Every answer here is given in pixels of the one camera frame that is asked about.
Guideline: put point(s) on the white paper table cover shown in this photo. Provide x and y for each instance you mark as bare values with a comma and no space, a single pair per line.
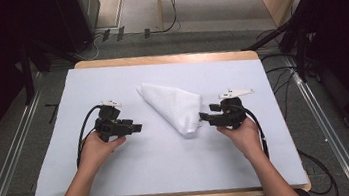
156,160

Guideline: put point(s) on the white mesh cloth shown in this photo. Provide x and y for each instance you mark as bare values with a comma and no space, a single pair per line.
175,106

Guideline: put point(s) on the wooden table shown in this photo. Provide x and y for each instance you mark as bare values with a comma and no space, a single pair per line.
164,59

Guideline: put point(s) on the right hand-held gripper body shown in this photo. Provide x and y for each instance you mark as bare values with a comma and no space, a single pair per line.
231,112

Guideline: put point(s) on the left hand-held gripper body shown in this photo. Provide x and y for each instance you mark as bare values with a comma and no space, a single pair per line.
112,127

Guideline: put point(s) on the light wooden bench frame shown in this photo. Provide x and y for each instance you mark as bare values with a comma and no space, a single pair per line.
271,2

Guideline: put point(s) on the black stand leg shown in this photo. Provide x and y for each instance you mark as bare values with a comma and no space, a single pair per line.
266,38

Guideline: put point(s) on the person's right hand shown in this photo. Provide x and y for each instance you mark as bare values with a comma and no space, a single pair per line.
243,138

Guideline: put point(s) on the person's left hand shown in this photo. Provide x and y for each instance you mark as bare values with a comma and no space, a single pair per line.
96,151

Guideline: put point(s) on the black cabinet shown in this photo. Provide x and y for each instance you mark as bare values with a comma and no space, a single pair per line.
78,15

